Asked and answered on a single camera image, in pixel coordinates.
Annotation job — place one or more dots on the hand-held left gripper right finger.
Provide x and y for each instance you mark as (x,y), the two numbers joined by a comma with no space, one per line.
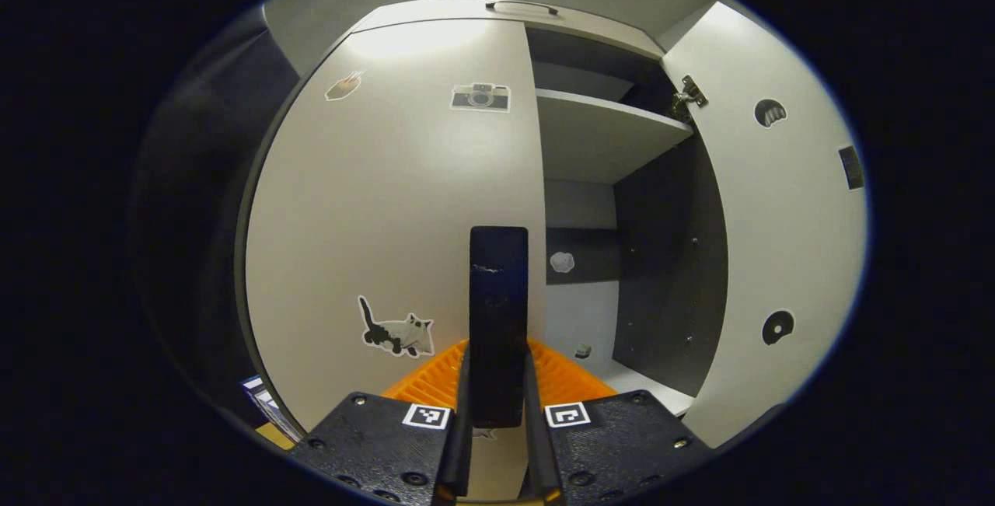
(536,444)

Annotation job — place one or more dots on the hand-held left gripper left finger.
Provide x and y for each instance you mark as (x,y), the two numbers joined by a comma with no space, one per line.
(464,444)

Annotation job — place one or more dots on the white cabinet door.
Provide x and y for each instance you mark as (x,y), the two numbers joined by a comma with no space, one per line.
(785,242)
(373,203)

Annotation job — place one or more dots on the white double-door shoe cabinet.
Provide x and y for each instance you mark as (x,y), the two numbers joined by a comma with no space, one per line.
(598,133)

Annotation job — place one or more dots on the metal door hinge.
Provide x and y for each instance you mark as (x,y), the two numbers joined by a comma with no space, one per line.
(688,94)

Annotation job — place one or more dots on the blue white striped box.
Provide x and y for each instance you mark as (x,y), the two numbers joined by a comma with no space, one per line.
(268,406)

